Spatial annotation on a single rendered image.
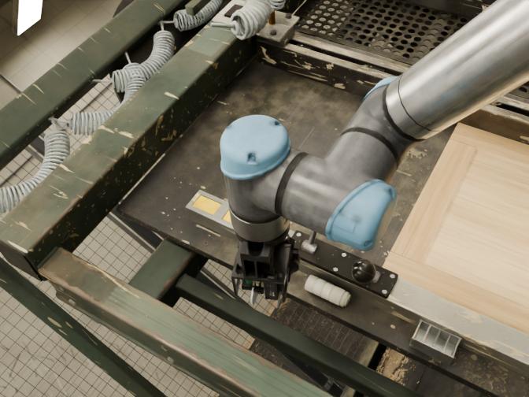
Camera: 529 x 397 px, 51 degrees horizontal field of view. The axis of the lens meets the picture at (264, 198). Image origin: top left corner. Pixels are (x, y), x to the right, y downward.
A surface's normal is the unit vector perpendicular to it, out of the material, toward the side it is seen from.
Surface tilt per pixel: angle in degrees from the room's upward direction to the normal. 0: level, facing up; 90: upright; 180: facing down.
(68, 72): 90
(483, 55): 65
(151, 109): 56
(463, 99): 110
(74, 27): 90
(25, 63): 90
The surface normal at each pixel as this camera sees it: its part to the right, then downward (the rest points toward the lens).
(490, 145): -0.06, -0.62
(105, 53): 0.44, -0.31
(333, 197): -0.32, -0.18
